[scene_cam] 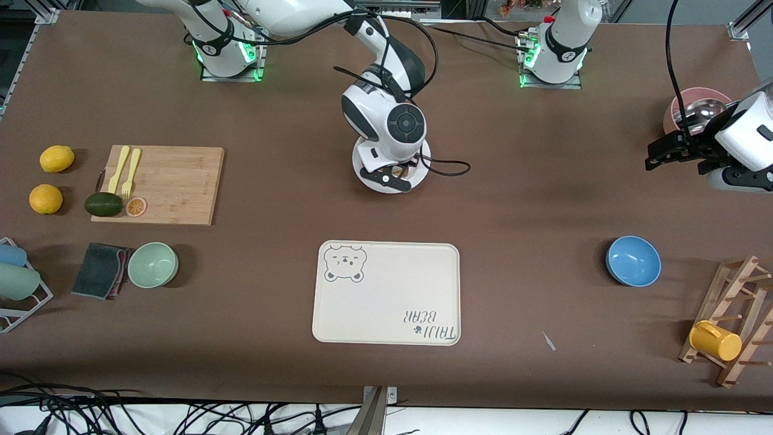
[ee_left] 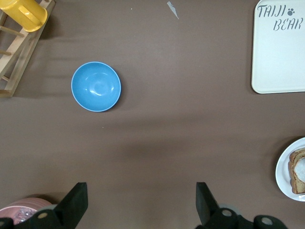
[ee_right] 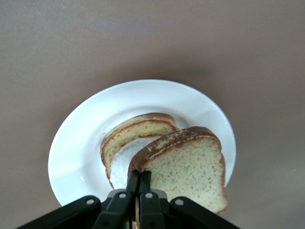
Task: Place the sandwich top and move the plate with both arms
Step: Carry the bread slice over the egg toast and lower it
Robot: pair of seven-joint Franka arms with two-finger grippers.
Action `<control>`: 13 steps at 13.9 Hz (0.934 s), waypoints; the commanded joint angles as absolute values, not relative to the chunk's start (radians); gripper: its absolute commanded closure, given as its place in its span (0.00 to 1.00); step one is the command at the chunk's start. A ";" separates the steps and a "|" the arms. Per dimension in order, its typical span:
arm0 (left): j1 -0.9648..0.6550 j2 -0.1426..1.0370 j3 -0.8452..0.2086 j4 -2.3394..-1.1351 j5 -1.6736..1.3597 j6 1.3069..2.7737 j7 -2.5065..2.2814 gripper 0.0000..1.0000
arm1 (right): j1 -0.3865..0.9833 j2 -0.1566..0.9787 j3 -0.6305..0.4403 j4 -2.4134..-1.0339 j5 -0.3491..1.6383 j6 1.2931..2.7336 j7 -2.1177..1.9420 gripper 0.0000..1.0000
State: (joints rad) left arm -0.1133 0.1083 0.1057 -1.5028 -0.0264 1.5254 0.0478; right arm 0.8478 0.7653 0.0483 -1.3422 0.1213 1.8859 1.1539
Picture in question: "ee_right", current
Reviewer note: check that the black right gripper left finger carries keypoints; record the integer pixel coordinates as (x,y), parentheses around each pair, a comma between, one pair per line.
(124,202)

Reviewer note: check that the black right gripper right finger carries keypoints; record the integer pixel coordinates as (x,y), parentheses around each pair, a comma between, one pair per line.
(149,207)

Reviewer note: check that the bread slice with seeds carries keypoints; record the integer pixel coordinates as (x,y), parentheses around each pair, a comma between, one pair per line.
(190,171)

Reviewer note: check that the white round plate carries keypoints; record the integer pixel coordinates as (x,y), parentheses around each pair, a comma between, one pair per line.
(95,114)

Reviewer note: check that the toy fried egg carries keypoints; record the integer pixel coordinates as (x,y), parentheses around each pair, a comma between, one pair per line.
(121,167)

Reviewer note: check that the plain bread slice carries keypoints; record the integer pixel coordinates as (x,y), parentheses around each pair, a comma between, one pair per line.
(133,131)

